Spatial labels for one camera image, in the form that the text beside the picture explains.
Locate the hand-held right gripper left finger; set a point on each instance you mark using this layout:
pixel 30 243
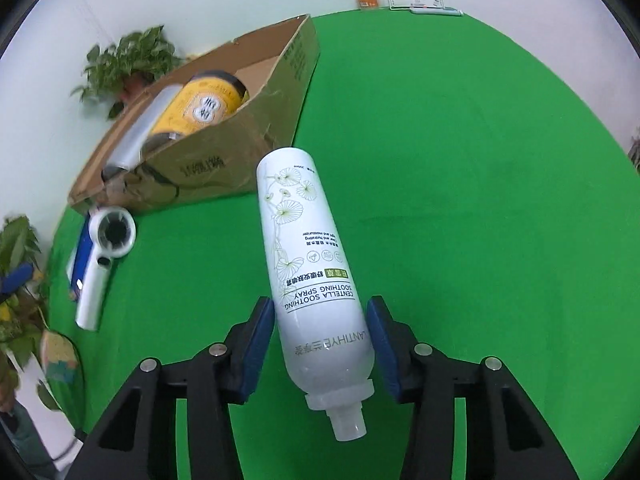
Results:
pixel 257 355

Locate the cardboard box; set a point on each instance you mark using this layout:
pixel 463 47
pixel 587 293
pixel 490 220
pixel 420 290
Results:
pixel 235 160

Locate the large leafy plant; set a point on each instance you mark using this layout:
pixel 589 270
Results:
pixel 20 240

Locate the white handheld fan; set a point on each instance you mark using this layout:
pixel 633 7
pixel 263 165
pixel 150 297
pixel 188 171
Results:
pixel 112 230

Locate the yellow label jar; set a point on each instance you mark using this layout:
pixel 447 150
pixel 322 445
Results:
pixel 200 107

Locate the white spray bottle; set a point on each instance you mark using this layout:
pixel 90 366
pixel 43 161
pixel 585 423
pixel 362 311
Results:
pixel 310 270

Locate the green table cloth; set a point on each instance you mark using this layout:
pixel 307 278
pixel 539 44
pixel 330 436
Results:
pixel 450 160

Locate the small potted plant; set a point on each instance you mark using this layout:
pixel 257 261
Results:
pixel 130 60

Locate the silver metal can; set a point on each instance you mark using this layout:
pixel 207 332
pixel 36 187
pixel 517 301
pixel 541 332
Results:
pixel 135 135

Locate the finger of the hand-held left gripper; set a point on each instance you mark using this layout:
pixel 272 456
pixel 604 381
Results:
pixel 17 280

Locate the blue stapler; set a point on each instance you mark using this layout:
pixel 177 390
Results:
pixel 80 265

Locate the flat white strip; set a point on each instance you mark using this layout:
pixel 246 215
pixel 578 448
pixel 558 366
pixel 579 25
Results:
pixel 435 10

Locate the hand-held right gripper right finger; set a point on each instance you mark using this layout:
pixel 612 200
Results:
pixel 382 355

